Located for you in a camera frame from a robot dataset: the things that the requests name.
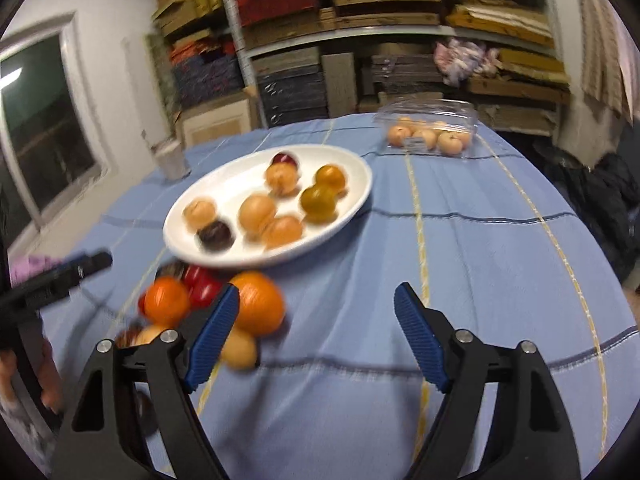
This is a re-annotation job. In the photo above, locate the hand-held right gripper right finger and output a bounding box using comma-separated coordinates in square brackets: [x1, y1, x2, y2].
[393, 282, 583, 480]

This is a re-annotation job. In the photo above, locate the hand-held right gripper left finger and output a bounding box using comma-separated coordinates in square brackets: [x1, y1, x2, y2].
[50, 282, 241, 480]

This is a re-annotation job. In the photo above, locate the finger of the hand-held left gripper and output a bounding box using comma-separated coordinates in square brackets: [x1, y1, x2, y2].
[20, 251, 114, 306]

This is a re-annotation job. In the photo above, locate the small tan round fruit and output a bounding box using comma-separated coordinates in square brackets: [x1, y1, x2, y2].
[219, 327, 260, 372]

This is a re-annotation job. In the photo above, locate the small orange mandarin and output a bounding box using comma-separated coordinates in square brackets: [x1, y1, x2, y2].
[142, 276, 192, 327]

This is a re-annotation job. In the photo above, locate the dark brown round fruit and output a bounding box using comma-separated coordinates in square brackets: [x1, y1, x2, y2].
[116, 325, 146, 348]
[196, 220, 235, 252]
[155, 261, 188, 283]

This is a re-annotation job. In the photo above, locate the speckled tan fruit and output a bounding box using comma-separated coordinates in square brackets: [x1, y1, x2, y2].
[262, 216, 305, 251]
[182, 197, 219, 233]

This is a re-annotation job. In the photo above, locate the white oval plate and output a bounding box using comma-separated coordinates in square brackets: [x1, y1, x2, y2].
[163, 144, 374, 268]

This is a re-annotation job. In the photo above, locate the yellow green tomato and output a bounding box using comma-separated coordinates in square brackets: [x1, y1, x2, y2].
[300, 184, 338, 225]

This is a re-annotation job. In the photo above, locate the orange smooth round fruit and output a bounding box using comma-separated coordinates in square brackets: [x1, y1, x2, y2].
[314, 164, 347, 193]

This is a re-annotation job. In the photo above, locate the dark red plum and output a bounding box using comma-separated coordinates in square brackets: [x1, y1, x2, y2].
[270, 151, 302, 171]

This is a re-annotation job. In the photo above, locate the person's left hand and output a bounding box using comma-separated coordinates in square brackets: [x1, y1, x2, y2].
[39, 337, 65, 415]

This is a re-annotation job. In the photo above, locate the white drink can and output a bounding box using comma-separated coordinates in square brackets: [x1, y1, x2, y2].
[152, 139, 192, 181]

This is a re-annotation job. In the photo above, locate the white framed window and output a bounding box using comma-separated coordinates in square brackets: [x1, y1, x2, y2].
[0, 12, 113, 241]

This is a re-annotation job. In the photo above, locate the grey marble slab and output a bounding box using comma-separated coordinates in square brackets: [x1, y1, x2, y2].
[145, 32, 176, 126]

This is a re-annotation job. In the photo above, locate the black jacket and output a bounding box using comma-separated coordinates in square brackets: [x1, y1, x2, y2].
[532, 137, 640, 291]

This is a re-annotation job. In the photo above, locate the clear plastic clamshell box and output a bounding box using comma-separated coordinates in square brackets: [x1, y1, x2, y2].
[374, 99, 478, 158]

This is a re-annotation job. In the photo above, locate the crumpled pink white cloth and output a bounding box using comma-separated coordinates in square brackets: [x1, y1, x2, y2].
[432, 37, 501, 86]

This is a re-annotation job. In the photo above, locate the white metal shelving unit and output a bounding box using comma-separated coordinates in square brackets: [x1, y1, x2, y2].
[150, 0, 571, 131]

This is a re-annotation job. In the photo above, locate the shelf of stacked boards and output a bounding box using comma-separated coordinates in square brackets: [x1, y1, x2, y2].
[150, 0, 571, 133]

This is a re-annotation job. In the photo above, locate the brick pattern curtain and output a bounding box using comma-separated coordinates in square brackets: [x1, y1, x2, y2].
[570, 0, 631, 121]

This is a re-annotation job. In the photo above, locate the beige picture frame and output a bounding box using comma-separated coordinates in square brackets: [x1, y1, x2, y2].
[172, 92, 261, 148]

